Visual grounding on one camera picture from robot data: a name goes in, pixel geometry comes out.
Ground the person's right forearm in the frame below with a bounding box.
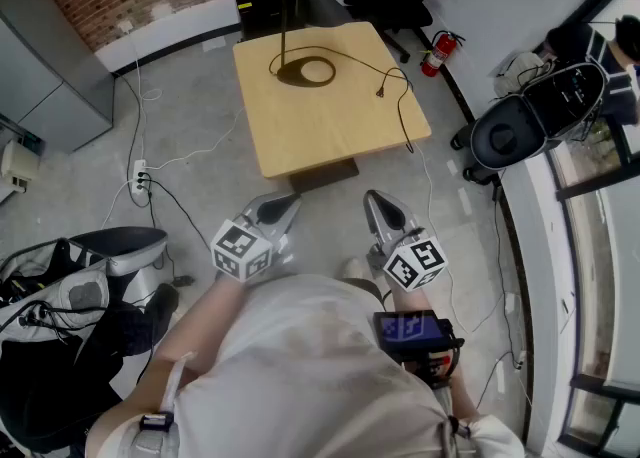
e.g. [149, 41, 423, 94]
[390, 286, 482, 421]

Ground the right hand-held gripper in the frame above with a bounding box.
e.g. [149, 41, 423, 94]
[363, 189, 447, 293]

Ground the square wooden table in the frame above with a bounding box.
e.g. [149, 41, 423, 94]
[268, 45, 416, 154]

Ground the person's left forearm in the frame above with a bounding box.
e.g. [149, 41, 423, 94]
[87, 273, 249, 458]

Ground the white wall cable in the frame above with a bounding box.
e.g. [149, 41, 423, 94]
[122, 28, 164, 162]

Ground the black desk lamp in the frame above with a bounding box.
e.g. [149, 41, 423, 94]
[253, 0, 336, 90]

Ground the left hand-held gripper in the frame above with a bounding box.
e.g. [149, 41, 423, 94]
[210, 192, 304, 283]

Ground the grey metal cabinet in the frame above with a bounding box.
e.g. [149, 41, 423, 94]
[0, 0, 116, 155]

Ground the red fire extinguisher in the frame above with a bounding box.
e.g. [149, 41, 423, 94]
[419, 29, 466, 79]

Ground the pile of black clothing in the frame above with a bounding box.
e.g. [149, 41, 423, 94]
[0, 283, 181, 453]

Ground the dark window frame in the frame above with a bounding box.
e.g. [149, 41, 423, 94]
[547, 0, 640, 453]

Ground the person's light shoe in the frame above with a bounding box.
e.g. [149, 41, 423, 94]
[342, 257, 374, 281]

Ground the grey shoulder strap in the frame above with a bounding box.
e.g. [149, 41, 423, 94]
[138, 352, 196, 435]

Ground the beige backpack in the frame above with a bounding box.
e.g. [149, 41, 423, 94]
[494, 50, 557, 98]

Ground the person's white shirt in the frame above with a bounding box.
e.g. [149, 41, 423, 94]
[172, 273, 526, 458]

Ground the black floor cable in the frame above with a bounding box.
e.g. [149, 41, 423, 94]
[127, 75, 212, 253]

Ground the long white floor cable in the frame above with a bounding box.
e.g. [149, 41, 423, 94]
[413, 142, 474, 335]

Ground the black waist-mounted monitor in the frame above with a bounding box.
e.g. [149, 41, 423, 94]
[372, 310, 466, 390]

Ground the white power strip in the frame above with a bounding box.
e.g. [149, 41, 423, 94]
[130, 158, 149, 197]

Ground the white box appliance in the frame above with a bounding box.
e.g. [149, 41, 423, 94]
[0, 138, 45, 193]

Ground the black computer case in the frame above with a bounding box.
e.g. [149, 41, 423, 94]
[232, 0, 314, 43]

